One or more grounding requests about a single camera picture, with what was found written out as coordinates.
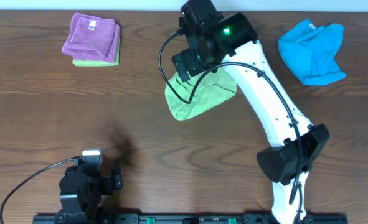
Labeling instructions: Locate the light green folded cloth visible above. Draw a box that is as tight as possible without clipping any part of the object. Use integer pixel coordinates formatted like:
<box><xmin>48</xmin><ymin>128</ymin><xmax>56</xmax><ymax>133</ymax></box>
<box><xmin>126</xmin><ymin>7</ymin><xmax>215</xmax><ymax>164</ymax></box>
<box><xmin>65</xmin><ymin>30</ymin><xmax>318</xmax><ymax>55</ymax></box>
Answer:
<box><xmin>72</xmin><ymin>46</ymin><xmax>120</xmax><ymax>67</ymax></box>

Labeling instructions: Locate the black cable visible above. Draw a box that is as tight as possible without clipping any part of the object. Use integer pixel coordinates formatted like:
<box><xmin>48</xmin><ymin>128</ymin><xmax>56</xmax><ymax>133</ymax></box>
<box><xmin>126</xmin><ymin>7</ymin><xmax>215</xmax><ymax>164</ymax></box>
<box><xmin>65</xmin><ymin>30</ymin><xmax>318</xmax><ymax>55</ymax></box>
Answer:
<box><xmin>158</xmin><ymin>29</ymin><xmax>306</xmax><ymax>218</ymax></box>
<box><xmin>0</xmin><ymin>157</ymin><xmax>79</xmax><ymax>224</ymax></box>

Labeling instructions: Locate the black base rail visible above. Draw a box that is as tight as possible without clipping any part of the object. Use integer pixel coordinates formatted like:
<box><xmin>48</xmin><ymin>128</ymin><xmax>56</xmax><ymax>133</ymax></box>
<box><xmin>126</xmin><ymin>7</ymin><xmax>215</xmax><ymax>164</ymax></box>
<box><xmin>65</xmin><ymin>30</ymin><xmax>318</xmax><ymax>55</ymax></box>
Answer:
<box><xmin>32</xmin><ymin>212</ymin><xmax>348</xmax><ymax>224</ymax></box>

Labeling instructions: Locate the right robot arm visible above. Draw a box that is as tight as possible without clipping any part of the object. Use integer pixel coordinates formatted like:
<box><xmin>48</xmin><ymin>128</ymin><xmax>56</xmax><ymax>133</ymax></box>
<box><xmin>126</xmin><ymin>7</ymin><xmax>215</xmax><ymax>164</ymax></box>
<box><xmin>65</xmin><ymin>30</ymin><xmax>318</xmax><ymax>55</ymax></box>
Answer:
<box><xmin>172</xmin><ymin>10</ymin><xmax>329</xmax><ymax>223</ymax></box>

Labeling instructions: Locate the blue crumpled cloth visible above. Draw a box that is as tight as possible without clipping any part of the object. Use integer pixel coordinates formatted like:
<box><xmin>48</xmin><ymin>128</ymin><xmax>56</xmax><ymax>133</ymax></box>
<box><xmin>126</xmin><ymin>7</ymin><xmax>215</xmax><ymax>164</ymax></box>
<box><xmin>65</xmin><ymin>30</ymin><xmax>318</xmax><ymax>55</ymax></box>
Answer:
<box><xmin>278</xmin><ymin>19</ymin><xmax>346</xmax><ymax>86</ymax></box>

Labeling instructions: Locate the left black cable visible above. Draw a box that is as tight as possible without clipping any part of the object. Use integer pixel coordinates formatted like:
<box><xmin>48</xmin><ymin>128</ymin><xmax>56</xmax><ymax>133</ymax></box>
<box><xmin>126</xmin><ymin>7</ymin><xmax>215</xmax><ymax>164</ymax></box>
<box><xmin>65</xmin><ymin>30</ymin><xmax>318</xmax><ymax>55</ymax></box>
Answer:
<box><xmin>0</xmin><ymin>157</ymin><xmax>79</xmax><ymax>224</ymax></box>

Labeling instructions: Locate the right black cable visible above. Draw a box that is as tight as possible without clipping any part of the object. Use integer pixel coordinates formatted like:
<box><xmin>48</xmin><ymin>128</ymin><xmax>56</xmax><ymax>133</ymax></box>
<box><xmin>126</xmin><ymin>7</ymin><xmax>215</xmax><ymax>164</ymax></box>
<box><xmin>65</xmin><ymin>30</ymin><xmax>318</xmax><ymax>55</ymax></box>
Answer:
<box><xmin>158</xmin><ymin>29</ymin><xmax>306</xmax><ymax>218</ymax></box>

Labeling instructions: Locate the green microfiber cloth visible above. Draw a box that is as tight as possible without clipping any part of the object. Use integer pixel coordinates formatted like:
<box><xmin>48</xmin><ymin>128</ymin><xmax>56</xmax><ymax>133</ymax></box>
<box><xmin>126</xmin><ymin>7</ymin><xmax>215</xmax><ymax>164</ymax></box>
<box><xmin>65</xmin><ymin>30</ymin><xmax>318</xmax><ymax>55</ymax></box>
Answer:
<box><xmin>165</xmin><ymin>68</ymin><xmax>237</xmax><ymax>121</ymax></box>

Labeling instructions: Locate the purple folded cloth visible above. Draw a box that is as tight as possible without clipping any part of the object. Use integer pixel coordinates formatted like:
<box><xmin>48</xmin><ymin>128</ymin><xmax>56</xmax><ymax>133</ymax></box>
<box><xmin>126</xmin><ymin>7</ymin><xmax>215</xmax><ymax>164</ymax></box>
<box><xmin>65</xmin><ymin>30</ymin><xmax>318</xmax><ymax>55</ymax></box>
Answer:
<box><xmin>62</xmin><ymin>12</ymin><xmax>120</xmax><ymax>63</ymax></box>

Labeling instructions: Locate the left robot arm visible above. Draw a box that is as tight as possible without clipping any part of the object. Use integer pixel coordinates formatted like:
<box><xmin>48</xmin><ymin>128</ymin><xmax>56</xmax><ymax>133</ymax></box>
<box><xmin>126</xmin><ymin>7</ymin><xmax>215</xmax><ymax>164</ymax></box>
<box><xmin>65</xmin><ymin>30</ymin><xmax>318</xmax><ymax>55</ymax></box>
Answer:
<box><xmin>52</xmin><ymin>156</ymin><xmax>123</xmax><ymax>224</ymax></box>

